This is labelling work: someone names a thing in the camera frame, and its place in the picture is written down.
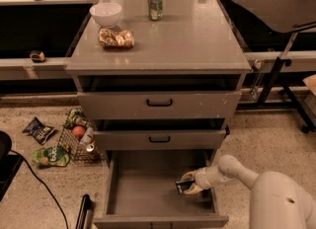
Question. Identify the green soda can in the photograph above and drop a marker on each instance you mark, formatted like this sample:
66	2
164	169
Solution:
155	9

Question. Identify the green bag in basket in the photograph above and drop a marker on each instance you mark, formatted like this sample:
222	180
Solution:
75	117

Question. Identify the blue chip bag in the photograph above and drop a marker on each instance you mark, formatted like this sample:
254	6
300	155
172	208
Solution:
40	132

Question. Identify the brown snack bag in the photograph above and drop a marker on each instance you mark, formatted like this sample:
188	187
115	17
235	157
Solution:
111	39

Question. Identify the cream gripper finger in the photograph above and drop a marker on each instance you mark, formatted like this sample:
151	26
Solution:
188	176
193	189

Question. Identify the white bowl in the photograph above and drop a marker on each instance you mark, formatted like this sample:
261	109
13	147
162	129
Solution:
106	15

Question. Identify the grey middle drawer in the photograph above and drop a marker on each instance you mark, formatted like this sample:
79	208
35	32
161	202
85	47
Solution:
159	139

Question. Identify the orange fruit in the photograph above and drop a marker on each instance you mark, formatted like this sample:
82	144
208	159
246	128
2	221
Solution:
78	131

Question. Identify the white bottle in basket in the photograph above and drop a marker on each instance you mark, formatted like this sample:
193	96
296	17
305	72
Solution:
88	136

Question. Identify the grey top drawer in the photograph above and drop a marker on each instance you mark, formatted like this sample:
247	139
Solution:
158	105

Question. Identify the wire basket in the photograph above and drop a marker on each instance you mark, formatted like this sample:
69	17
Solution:
75	149

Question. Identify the grey drawer cabinet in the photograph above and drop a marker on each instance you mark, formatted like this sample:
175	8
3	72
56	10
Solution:
192	49

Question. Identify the dark blue rxbar wrapper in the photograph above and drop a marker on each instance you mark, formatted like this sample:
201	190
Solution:
182	186

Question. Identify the grey bottom drawer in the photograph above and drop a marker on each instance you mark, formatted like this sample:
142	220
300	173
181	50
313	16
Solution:
142	192

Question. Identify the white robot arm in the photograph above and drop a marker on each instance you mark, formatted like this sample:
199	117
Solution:
276	200

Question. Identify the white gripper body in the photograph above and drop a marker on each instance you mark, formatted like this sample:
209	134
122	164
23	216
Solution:
204	178

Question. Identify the black bar object on floor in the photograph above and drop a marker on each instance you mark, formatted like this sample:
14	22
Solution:
85	215

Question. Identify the small tape measure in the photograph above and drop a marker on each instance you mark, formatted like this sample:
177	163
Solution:
37	56

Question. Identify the grey drawer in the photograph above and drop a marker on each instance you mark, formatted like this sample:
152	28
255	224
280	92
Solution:
159	139
142	192
158	105

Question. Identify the black device at left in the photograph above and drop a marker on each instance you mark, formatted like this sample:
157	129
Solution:
9	163

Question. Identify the black stand with tray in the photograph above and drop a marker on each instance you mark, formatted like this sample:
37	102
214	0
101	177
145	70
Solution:
279	38

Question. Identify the green snack bag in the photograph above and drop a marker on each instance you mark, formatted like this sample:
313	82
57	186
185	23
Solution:
55	156

